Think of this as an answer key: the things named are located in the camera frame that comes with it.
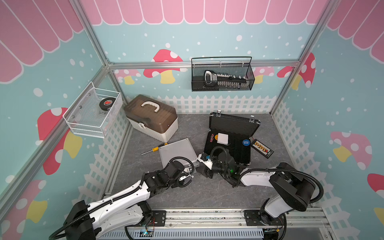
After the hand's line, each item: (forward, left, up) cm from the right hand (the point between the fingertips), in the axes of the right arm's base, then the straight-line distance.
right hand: (197, 164), depth 83 cm
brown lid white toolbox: (+25, +26, +12) cm, 38 cm away
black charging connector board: (+15, -43, -9) cm, 47 cm away
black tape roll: (+24, +48, +25) cm, 59 cm away
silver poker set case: (+13, +10, -8) cm, 18 cm away
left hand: (-4, +10, -1) cm, 11 cm away
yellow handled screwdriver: (+14, +28, -7) cm, 32 cm away
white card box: (+21, -18, -5) cm, 27 cm away
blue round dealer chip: (+19, -33, -7) cm, 39 cm away
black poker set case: (+25, -25, -4) cm, 36 cm away
